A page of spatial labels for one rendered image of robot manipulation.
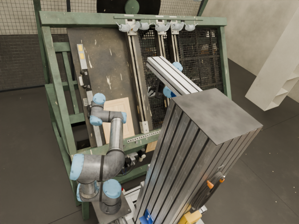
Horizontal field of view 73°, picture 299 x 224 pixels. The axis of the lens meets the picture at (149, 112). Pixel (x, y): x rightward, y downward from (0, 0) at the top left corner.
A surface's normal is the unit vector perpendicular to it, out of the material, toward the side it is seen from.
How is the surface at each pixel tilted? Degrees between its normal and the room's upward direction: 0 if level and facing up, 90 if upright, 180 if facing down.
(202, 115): 0
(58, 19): 53
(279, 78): 90
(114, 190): 8
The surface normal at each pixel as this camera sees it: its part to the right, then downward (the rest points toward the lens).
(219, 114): 0.18, -0.75
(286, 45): -0.85, 0.21
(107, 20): 0.51, 0.04
